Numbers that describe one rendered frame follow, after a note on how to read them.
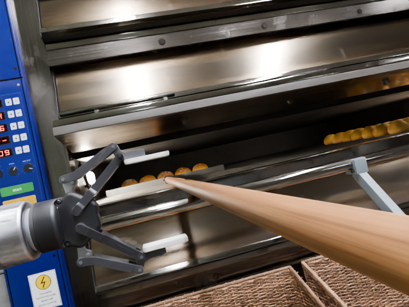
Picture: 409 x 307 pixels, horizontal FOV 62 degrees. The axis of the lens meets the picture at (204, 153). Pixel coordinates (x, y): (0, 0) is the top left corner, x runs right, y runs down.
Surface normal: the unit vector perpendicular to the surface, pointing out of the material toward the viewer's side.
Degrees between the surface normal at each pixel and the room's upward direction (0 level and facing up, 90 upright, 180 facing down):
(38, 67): 90
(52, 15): 70
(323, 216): 41
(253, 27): 90
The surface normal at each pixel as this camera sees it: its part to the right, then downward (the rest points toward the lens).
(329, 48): 0.08, -0.39
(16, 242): 0.21, 0.14
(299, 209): -0.71, -0.70
